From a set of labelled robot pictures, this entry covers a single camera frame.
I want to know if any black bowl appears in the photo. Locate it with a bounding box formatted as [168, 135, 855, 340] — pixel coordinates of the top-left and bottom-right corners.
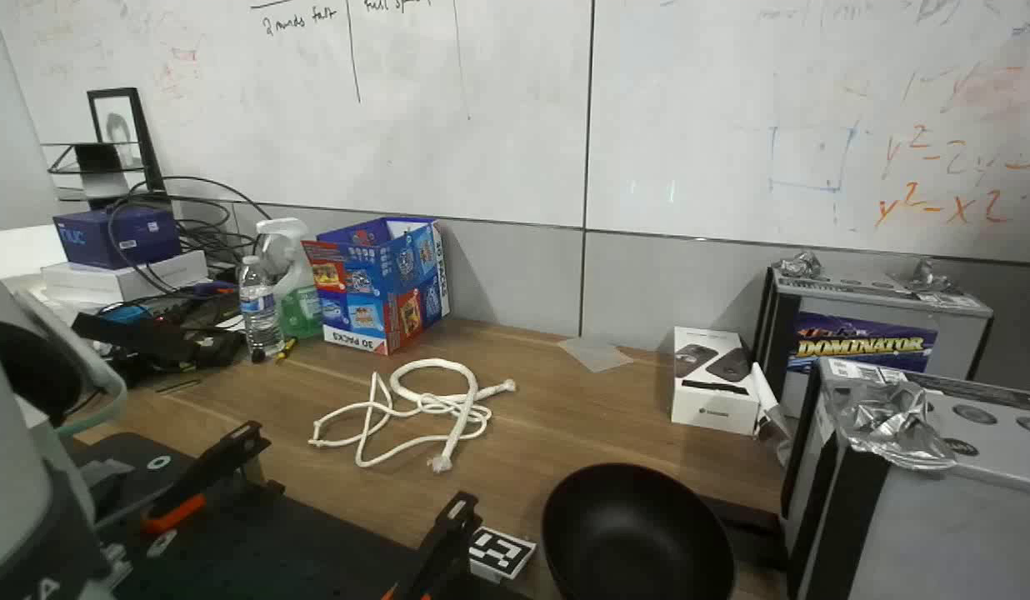
[539, 459, 739, 600]

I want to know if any black picture frame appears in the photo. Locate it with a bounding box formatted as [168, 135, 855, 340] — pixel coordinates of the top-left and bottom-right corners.
[83, 84, 169, 200]

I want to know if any clear plastic sheet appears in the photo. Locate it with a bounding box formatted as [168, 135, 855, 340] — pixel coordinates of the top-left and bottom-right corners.
[556, 332, 637, 375]

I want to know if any clear water bottle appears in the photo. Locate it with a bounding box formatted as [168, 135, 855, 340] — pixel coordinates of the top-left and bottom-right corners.
[238, 253, 288, 362]

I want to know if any grey box Dominator label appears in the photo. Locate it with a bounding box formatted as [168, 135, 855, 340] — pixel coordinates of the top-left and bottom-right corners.
[753, 259, 996, 420]

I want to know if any black tool pile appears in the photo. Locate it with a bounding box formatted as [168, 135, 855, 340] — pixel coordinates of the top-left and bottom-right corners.
[72, 280, 249, 386]

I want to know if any blue snack carton box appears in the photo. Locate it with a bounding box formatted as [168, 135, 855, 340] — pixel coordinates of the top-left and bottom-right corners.
[302, 213, 455, 361]

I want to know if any large crumpled foil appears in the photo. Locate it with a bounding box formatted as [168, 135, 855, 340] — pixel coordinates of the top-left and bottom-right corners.
[816, 357, 964, 475]

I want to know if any thin white cable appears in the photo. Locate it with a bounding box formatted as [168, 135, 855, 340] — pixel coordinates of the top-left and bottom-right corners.
[306, 365, 497, 474]

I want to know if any flat white box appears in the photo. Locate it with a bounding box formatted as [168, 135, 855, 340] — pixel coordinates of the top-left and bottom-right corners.
[38, 246, 213, 309]

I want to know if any dark blue box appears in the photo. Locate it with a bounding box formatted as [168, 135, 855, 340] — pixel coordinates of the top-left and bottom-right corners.
[51, 200, 186, 274]

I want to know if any small crumpled foil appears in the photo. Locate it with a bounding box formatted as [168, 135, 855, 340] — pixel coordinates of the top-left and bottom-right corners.
[772, 249, 826, 282]
[898, 256, 969, 300]

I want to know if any thick white braided rope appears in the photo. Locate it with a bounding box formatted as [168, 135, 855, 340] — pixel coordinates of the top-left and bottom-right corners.
[386, 353, 519, 475]

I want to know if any white phone box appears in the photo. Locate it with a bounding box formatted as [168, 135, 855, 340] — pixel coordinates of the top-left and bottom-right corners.
[667, 323, 784, 441]

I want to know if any black cable bundle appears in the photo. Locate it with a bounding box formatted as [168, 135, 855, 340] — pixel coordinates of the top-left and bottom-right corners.
[99, 173, 278, 296]

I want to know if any grey metal stand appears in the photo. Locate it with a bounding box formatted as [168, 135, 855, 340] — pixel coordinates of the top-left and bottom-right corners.
[44, 141, 136, 202]

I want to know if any grey box with holes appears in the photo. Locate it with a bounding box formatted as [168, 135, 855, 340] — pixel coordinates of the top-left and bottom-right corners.
[782, 357, 1030, 600]

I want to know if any translucent spray bottle green liquid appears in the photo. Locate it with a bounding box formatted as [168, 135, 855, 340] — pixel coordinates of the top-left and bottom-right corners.
[253, 213, 327, 344]

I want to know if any black clamp orange handle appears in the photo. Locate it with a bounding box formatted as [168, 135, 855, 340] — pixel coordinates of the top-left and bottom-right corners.
[141, 415, 278, 542]

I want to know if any black white fiducial tag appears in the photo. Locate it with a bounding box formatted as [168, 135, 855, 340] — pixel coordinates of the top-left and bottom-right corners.
[466, 524, 545, 587]

